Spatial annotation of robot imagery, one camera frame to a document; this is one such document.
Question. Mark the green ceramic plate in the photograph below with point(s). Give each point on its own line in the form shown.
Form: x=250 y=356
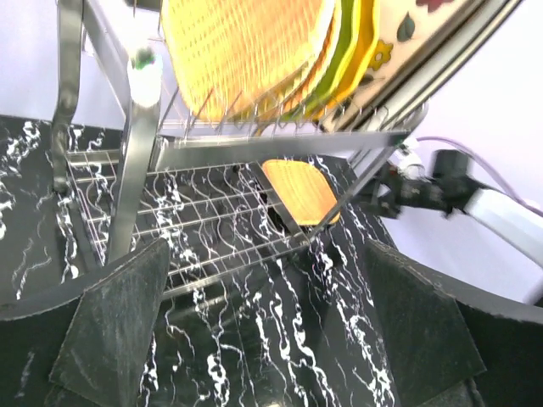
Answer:
x=348 y=14

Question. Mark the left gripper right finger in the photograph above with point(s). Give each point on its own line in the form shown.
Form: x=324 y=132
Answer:
x=428 y=344

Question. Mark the cream floral square plate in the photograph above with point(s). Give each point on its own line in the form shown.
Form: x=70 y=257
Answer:
x=408 y=31

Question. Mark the orange ceramic plate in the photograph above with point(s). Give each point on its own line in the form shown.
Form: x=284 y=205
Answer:
x=366 y=43

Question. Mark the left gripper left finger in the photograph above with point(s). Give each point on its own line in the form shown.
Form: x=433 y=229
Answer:
x=106 y=345

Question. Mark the stainless steel dish rack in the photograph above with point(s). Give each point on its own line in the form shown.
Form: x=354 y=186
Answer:
x=203 y=187

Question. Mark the round green-rim bamboo plate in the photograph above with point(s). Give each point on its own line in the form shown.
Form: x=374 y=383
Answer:
x=286 y=101

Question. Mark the pale wicker-pattern plate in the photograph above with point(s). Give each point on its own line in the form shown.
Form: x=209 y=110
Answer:
x=304 y=190

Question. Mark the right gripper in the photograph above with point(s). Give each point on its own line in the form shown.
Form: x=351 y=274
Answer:
x=389 y=191

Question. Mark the orange rounded-square wicker plate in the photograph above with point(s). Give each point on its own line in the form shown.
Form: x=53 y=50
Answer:
x=232 y=58

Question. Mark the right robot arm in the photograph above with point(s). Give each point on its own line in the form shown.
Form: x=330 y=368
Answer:
x=449 y=189

